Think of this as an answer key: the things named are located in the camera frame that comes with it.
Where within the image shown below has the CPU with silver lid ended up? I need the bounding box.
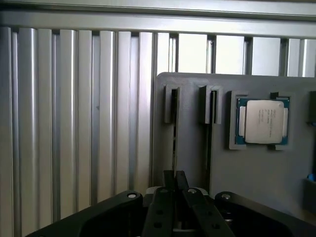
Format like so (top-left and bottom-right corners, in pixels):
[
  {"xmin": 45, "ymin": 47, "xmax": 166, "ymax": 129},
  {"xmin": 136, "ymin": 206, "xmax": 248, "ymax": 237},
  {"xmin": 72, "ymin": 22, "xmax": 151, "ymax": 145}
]
[{"xmin": 235, "ymin": 98, "xmax": 290, "ymax": 147}]

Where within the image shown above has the grey parts rack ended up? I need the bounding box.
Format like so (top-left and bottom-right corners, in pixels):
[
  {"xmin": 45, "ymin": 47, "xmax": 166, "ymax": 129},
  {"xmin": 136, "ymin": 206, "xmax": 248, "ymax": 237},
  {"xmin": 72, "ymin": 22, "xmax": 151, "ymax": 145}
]
[{"xmin": 151, "ymin": 71, "xmax": 316, "ymax": 224}]

